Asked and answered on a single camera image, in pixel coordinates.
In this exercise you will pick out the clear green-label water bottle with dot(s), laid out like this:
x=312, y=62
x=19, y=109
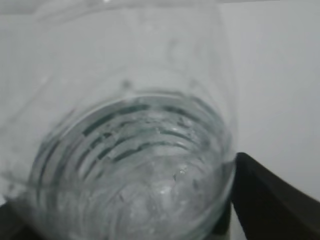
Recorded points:
x=117, y=119

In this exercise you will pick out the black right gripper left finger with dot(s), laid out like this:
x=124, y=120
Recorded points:
x=12, y=227

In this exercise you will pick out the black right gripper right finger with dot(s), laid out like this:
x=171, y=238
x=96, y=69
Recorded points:
x=268, y=208

